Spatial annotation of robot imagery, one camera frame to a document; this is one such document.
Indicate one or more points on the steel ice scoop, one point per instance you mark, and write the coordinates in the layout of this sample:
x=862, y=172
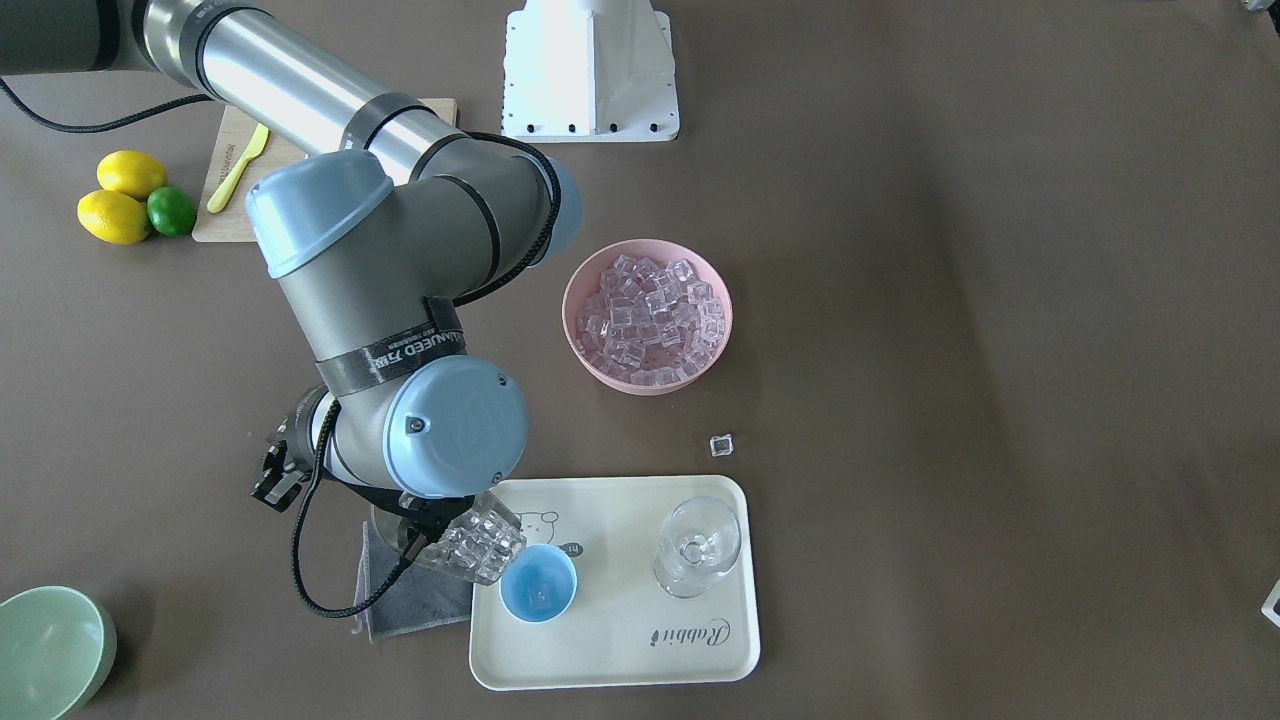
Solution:
x=472, y=538

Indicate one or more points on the pink bowl of ice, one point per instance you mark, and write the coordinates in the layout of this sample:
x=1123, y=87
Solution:
x=647, y=317

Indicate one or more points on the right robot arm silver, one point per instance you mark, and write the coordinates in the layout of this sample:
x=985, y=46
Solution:
x=392, y=221

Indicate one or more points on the clear wine glass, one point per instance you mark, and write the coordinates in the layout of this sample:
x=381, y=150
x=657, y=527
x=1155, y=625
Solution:
x=699, y=544

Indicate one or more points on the green lime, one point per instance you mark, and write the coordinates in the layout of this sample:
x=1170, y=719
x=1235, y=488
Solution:
x=170, y=212

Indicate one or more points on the yellow plastic knife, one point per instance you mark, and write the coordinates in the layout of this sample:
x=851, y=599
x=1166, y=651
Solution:
x=252, y=151

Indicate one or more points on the cream serving tray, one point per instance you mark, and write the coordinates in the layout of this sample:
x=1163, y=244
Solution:
x=621, y=628

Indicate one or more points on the green ceramic bowl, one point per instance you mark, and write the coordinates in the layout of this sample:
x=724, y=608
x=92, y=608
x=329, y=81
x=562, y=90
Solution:
x=58, y=647

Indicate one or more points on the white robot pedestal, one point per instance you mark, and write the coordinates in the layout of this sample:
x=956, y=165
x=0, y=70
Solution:
x=589, y=72

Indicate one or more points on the yellow lemon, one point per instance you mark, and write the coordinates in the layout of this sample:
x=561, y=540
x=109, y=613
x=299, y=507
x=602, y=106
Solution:
x=134, y=173
x=113, y=217

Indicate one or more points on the grey folded cloth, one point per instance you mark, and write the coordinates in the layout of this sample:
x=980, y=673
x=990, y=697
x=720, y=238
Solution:
x=421, y=599

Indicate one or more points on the blue plastic cup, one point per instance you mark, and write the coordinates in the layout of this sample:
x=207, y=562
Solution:
x=540, y=585

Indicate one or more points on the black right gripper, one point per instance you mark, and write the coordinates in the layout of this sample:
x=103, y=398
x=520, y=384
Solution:
x=418, y=520

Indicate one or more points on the loose ice cube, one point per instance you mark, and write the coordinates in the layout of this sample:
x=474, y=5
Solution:
x=721, y=445

